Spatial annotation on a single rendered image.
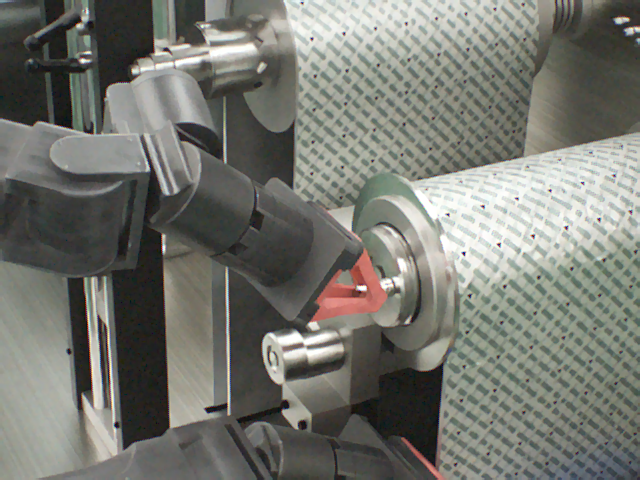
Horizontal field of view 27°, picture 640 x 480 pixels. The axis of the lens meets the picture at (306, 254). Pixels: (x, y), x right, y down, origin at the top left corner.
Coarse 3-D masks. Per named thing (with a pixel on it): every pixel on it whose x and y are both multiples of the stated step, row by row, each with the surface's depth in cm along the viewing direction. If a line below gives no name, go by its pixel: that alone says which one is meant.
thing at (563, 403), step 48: (576, 336) 100; (624, 336) 103; (480, 384) 97; (528, 384) 100; (576, 384) 102; (624, 384) 105; (480, 432) 100; (528, 432) 102; (576, 432) 105; (624, 432) 108
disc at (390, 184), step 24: (360, 192) 100; (384, 192) 97; (408, 192) 94; (432, 216) 92; (432, 240) 92; (456, 288) 91; (456, 312) 91; (384, 336) 102; (456, 336) 93; (408, 360) 99; (432, 360) 96
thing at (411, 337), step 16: (368, 208) 98; (384, 208) 96; (400, 208) 94; (368, 224) 99; (400, 224) 95; (416, 224) 93; (416, 240) 93; (416, 256) 93; (432, 256) 92; (432, 272) 92; (432, 288) 92; (432, 304) 93; (416, 320) 95; (432, 320) 93; (400, 336) 98; (416, 336) 96; (432, 336) 95
